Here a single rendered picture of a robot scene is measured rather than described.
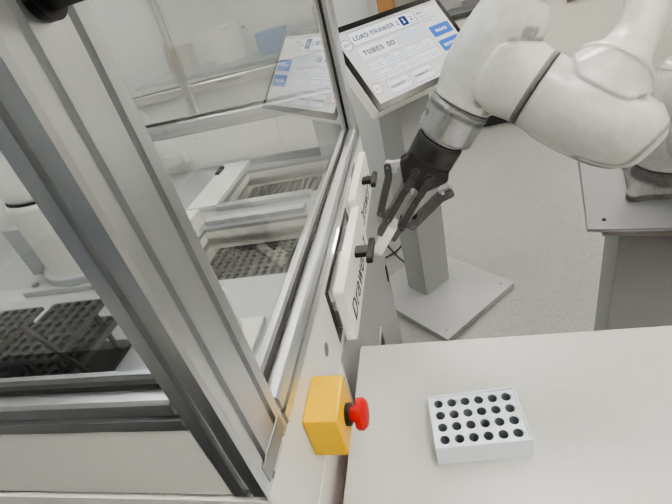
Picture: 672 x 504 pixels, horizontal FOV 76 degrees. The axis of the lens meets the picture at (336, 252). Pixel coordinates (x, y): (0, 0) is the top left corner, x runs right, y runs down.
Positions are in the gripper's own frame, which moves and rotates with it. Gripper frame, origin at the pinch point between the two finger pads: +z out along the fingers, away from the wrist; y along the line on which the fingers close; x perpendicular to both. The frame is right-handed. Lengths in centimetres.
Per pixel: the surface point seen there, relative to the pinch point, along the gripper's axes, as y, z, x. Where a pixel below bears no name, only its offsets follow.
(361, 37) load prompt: 19, -14, -87
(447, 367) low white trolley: -16.4, 9.2, 16.3
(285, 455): 7.6, 5.1, 41.9
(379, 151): -12, 46, -162
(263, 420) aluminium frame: 11.6, -0.6, 42.5
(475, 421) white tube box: -16.9, 4.5, 29.0
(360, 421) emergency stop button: -0.5, 5.1, 34.8
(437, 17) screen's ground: -3, -27, -111
